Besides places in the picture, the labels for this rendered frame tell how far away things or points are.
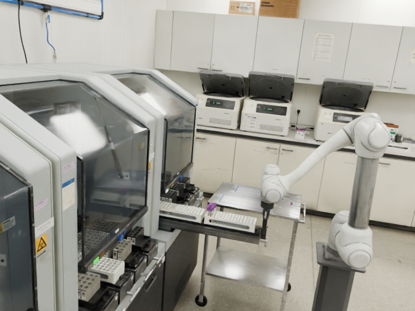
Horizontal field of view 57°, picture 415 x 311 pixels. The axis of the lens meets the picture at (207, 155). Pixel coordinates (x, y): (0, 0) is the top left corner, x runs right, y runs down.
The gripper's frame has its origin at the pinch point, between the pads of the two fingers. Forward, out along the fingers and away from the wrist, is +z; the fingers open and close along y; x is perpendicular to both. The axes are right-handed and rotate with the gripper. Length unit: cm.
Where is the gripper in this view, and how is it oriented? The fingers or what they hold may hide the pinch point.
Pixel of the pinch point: (263, 233)
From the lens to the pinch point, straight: 228.2
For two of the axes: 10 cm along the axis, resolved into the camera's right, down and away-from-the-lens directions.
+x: 9.7, 1.4, -2.1
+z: -0.8, 9.6, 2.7
